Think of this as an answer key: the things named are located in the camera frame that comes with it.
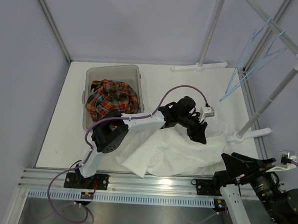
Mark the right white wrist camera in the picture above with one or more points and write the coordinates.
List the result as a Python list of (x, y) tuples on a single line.
[(288, 161)]

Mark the red plaid shirt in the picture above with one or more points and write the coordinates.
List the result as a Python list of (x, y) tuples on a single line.
[(109, 95)]

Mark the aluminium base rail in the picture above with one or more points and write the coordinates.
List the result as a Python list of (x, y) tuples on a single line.
[(115, 182)]

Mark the white slotted cable duct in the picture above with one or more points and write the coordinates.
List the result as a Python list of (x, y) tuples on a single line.
[(132, 198)]

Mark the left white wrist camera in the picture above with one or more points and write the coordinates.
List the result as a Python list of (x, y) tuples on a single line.
[(206, 112)]

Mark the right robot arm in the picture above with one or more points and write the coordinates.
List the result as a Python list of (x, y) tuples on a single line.
[(281, 207)]

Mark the white clothes rack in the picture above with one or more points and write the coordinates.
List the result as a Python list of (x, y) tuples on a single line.
[(245, 132)]

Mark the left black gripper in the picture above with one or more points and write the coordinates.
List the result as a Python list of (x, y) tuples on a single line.
[(198, 136)]

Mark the light blue wire hanger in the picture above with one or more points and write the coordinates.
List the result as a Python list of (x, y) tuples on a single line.
[(245, 53)]

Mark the grey translucent plastic bin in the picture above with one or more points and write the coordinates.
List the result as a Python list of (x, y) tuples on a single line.
[(129, 74)]

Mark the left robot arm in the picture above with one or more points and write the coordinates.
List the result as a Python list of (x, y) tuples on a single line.
[(107, 134)]

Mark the white shirt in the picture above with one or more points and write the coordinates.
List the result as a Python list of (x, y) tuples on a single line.
[(170, 151)]

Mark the right aluminium frame post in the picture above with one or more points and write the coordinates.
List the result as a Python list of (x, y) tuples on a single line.
[(253, 59)]

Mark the left aluminium frame post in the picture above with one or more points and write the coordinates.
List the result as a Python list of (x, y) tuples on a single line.
[(51, 23)]

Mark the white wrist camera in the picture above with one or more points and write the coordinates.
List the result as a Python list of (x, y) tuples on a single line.
[(288, 161), (206, 112)]

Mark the aluminium frame post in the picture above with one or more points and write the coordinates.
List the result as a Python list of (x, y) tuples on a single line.
[(51, 23), (253, 59)]

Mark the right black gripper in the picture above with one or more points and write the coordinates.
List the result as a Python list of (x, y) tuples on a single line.
[(258, 173)]

